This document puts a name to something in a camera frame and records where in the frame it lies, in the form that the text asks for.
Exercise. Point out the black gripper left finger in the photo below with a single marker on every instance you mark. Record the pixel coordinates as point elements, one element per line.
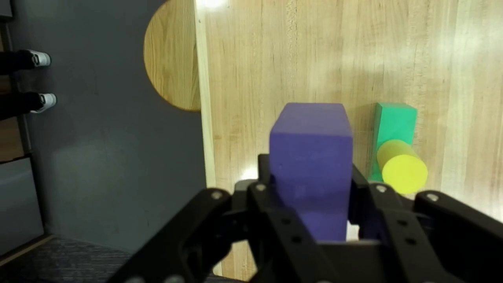
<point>209,230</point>

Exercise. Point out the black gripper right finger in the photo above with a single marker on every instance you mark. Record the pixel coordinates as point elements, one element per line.
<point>440,241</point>

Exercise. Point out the purple block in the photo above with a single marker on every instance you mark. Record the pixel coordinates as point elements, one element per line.
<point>312,167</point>

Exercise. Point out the yellow cylinder block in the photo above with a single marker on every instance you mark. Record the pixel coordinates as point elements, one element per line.
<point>403,170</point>

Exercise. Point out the green bridge block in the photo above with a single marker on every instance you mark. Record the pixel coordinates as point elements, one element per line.
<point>395,123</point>

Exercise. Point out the wooden stool with orange legs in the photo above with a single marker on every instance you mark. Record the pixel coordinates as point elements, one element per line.
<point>173,57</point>

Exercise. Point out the long wooden table black legs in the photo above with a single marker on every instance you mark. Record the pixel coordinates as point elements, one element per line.
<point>288,52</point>

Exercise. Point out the person with black trousers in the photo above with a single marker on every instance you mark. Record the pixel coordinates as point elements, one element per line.
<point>40,58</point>

